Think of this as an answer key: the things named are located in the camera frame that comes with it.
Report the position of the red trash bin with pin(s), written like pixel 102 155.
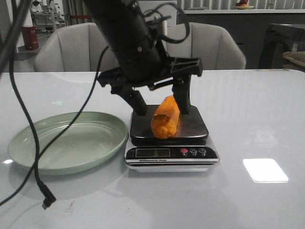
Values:
pixel 30 37

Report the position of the digital kitchen scale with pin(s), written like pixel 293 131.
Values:
pixel 189 150

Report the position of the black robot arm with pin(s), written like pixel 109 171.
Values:
pixel 123 20

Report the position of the black appliance box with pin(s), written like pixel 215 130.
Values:
pixel 281 38

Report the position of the orange corn cob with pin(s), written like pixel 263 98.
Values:
pixel 165 119

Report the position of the grey chair left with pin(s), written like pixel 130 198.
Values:
pixel 74 48

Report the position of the grey chair right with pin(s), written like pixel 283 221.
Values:
pixel 213 44

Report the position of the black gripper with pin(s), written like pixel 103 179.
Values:
pixel 145 63

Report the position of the fruit bowl on counter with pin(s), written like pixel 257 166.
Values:
pixel 242 5

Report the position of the grey chair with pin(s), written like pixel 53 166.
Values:
pixel 74 48
pixel 213 44

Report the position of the green plate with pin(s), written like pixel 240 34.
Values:
pixel 90 141

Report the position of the dark sideboard counter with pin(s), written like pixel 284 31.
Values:
pixel 247 27

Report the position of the red belt barrier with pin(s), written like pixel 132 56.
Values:
pixel 78 16

